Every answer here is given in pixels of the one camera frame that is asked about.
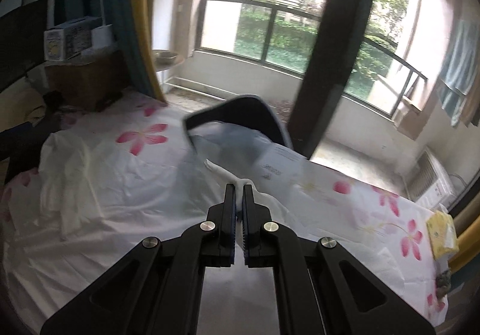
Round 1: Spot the white large garment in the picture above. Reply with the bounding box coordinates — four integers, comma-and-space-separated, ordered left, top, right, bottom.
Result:
37, 95, 313, 242

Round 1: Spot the floral pink bed sheet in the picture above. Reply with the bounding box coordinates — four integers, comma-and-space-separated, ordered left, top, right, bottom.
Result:
1, 92, 448, 333

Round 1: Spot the yellow tissue pack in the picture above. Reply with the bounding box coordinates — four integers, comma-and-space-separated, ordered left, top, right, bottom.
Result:
426, 211, 459, 261

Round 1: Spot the white appliance on balcony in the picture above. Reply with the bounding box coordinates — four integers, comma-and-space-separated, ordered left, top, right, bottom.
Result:
404, 147, 456, 210

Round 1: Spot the cardboard box on balcony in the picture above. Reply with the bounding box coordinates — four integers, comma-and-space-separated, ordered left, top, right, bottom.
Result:
392, 98, 429, 141

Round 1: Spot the brown wooden nightstand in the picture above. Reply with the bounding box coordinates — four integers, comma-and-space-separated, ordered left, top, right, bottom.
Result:
45, 50, 131, 111

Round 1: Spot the metal basin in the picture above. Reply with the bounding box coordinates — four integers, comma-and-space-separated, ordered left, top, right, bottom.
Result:
152, 49, 179, 66

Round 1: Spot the black balcony railing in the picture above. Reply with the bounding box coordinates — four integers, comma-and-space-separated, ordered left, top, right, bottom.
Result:
194, 0, 428, 119

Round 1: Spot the hanging light blue towel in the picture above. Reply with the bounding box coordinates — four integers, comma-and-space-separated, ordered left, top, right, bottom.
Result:
438, 20, 479, 127

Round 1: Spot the white blue carton box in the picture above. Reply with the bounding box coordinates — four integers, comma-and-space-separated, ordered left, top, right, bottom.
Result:
44, 16, 103, 61

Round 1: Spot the teal and yellow curtain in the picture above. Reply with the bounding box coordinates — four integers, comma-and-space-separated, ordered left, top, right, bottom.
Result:
59, 0, 168, 105

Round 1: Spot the dark window frame pillar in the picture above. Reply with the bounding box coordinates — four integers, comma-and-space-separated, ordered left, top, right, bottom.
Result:
287, 0, 373, 158

